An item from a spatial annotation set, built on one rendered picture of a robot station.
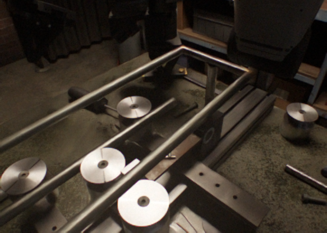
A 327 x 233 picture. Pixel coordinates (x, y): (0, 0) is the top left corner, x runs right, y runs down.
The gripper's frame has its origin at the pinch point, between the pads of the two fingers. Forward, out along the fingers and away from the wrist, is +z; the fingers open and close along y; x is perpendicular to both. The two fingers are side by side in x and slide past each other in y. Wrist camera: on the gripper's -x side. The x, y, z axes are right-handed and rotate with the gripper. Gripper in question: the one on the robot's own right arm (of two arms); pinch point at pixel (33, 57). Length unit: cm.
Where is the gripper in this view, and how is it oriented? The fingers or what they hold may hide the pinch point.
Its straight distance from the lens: 47.7
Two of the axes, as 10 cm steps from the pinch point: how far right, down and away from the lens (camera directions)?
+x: 5.4, -0.6, 8.4
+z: -2.7, 9.3, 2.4
